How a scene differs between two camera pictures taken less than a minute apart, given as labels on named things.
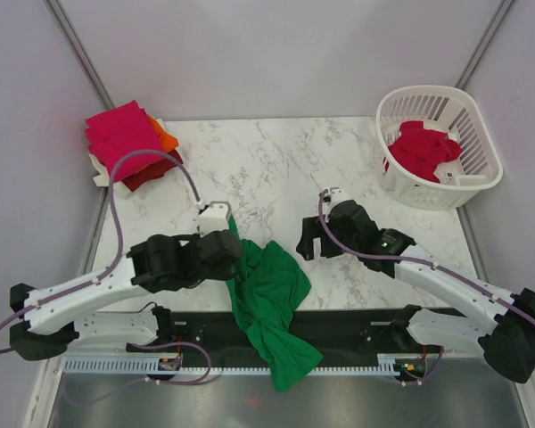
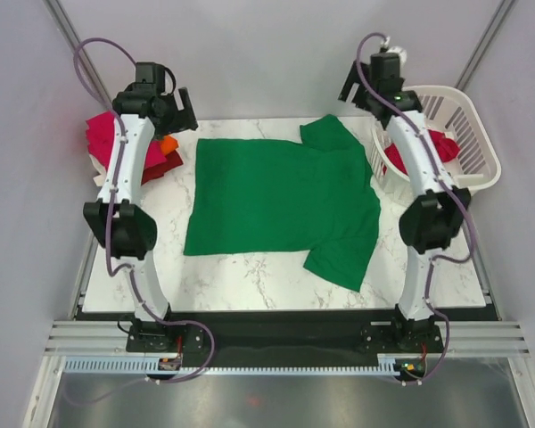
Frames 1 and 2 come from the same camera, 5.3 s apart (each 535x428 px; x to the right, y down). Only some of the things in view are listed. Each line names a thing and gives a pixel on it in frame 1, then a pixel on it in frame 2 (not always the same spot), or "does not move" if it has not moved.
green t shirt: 267,288 -> 253,196
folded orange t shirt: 167,142 does not move
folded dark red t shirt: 154,170 does not move
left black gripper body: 217,276 -> 174,120
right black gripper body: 311,232 -> 362,94
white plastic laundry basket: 450,111 does not move
